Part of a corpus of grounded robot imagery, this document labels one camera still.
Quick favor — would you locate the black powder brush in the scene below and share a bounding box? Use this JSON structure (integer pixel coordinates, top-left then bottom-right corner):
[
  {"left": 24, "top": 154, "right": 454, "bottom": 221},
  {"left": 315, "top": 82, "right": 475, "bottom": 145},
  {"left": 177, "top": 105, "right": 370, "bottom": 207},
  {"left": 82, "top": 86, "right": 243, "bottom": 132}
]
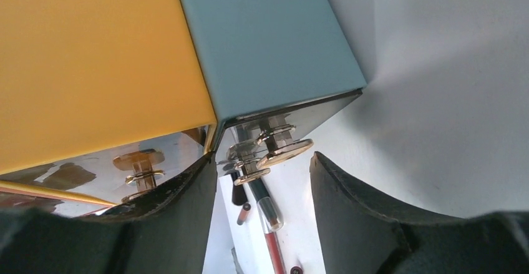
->
[{"left": 230, "top": 170, "right": 248, "bottom": 206}]

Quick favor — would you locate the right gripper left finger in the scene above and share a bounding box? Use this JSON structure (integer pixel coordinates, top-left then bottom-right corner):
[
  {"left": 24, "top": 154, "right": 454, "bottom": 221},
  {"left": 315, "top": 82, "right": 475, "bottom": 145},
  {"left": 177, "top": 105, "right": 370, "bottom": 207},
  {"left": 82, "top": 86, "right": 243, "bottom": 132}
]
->
[{"left": 1, "top": 153, "right": 217, "bottom": 273}]

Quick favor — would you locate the orange three-drawer organizer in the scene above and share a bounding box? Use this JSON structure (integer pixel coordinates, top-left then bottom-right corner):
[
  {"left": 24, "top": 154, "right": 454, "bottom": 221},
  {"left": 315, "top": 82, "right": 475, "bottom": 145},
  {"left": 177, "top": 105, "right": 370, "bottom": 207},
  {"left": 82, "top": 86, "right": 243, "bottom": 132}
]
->
[{"left": 0, "top": 0, "right": 368, "bottom": 219}]

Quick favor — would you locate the red lipstick black cap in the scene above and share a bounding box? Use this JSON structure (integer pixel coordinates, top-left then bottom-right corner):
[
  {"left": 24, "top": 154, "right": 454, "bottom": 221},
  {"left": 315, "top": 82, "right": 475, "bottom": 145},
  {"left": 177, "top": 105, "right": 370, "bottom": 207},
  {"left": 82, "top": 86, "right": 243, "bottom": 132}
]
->
[{"left": 289, "top": 265, "right": 303, "bottom": 274}]

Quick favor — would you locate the pink lip gloss tube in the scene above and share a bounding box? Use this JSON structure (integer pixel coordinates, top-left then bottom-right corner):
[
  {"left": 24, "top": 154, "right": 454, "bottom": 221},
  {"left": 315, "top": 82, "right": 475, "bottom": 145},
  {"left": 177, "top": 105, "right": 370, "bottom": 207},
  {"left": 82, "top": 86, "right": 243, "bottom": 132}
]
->
[{"left": 264, "top": 232, "right": 286, "bottom": 274}]

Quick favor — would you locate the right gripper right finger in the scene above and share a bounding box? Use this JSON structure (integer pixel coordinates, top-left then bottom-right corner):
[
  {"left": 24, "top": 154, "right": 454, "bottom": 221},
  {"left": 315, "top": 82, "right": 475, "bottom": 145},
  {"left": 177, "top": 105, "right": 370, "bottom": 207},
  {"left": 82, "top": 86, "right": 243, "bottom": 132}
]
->
[{"left": 309, "top": 152, "right": 528, "bottom": 273}]

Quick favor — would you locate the dark concealer stick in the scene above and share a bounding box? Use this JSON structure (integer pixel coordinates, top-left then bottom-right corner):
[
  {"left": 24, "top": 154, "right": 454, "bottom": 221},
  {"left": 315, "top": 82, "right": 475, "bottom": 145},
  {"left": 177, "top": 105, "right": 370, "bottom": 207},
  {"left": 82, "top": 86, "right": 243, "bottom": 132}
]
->
[{"left": 248, "top": 179, "right": 284, "bottom": 233}]

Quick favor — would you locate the clear drawer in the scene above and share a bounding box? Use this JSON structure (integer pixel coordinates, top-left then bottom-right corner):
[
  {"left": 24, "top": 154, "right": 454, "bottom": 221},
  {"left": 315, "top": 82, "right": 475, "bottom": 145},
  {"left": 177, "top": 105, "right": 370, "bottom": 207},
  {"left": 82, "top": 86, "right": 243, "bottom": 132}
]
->
[
  {"left": 1, "top": 127, "right": 208, "bottom": 217},
  {"left": 216, "top": 89, "right": 362, "bottom": 185}
]

